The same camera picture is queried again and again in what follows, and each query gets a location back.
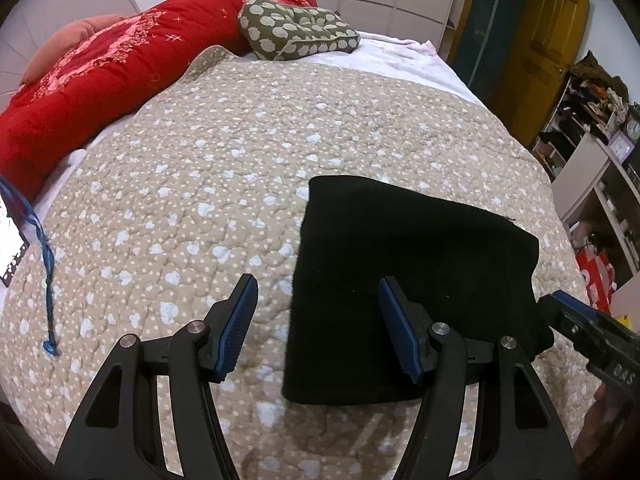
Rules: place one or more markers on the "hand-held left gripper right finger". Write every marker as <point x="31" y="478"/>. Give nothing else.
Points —
<point x="400" y="332"/>

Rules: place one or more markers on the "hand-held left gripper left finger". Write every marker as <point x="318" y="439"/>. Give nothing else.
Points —
<point x="235" y="332"/>

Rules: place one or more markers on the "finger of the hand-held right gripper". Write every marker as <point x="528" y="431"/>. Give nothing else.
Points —
<point x="575" y="317"/>

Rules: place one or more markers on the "black pants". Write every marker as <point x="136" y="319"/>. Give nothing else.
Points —
<point x="400" y="240"/>

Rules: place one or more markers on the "person's right hand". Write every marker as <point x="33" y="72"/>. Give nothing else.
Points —
<point x="605" y="425"/>

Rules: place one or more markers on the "red box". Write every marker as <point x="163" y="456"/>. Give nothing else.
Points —
<point x="595" y="275"/>

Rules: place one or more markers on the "cluttered white shelf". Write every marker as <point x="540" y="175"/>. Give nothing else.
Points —
<point x="585" y="170"/>

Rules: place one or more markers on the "beige dotted quilt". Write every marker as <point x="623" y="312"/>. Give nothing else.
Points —
<point x="200" y="185"/>

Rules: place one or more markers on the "round desk clock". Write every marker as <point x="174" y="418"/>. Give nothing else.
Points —
<point x="633" y="127"/>

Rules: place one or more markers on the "purple badge card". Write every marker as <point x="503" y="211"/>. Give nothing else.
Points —
<point x="10" y="240"/>

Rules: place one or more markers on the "yellow wooden door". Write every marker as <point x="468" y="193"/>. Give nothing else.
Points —
<point x="545" y="50"/>

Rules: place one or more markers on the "white bed sheet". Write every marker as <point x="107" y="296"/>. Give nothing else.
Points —
<point x="400" y="55"/>

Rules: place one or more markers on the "red floral comforter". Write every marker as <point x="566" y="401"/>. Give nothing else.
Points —
<point x="100" y="75"/>

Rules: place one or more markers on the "dark teal door panel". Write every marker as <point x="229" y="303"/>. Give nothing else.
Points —
<point x="490" y="25"/>

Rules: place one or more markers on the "green patterned pillow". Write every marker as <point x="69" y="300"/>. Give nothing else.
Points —
<point x="280" y="30"/>

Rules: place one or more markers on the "pink pillow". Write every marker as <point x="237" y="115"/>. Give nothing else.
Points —
<point x="60" y="42"/>

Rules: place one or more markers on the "round white headboard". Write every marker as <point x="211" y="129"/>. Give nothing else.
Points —
<point x="50" y="0"/>

